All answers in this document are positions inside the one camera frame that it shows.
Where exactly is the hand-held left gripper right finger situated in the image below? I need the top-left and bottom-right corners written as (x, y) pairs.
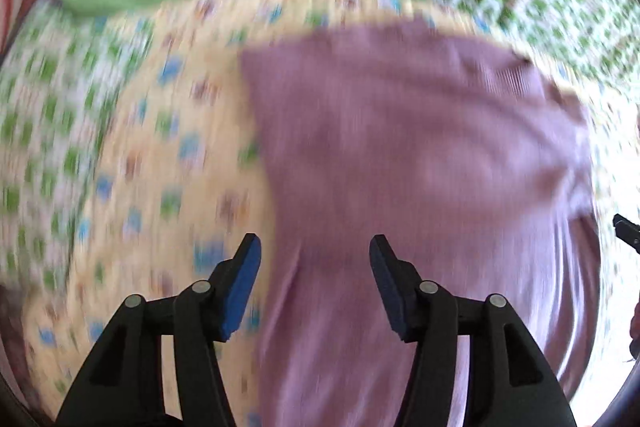
top-left (369, 234), bottom-right (578, 427)

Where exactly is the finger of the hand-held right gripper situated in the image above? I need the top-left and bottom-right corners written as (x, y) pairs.
top-left (612, 214), bottom-right (640, 253)

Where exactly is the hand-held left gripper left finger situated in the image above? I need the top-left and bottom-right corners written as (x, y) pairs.
top-left (55, 233), bottom-right (263, 427)

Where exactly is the purple knit sweater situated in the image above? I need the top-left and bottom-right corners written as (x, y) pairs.
top-left (240, 19), bottom-right (603, 427)

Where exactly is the yellow bear-print bed sheet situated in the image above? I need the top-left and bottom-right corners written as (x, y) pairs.
top-left (20, 0), bottom-right (640, 427)

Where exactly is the green checkered pillow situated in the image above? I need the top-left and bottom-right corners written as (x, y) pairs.
top-left (0, 2), bottom-right (156, 303)

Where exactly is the red and white floral blanket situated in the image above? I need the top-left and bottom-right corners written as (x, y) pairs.
top-left (0, 0), bottom-right (53, 58)

